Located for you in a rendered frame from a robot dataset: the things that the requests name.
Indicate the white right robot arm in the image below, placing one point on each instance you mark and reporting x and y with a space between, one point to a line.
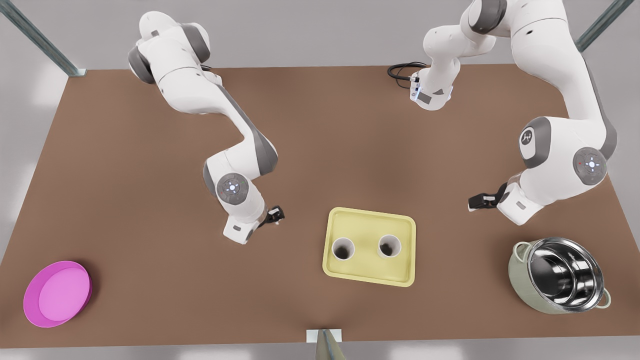
200 95

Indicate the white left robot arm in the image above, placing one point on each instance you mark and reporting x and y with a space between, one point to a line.
560 75

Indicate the white IKEA cup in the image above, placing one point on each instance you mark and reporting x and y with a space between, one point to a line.
343 248
389 245

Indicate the pale yellow tray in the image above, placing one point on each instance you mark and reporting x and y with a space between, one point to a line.
370 246

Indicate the pale green steel pot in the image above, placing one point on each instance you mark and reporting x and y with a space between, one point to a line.
560 275

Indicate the pink round bowl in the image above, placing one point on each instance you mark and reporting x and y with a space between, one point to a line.
57 294

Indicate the silver frame post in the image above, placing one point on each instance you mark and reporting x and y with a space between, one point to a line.
325 345
602 22
40 37

